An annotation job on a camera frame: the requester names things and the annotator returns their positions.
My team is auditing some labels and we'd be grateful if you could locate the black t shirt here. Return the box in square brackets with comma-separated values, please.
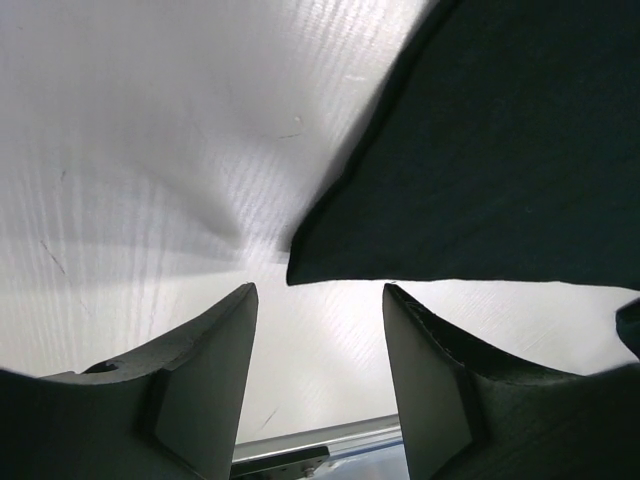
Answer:
[285, 0, 640, 362]

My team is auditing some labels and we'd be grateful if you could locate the aluminium mounting rail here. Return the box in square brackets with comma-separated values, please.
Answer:
[233, 414, 402, 464]

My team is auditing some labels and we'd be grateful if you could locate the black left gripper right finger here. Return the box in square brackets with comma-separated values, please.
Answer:
[383, 284, 639, 479]

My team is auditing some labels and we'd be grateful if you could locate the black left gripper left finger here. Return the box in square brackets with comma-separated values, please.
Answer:
[1, 283, 258, 479]

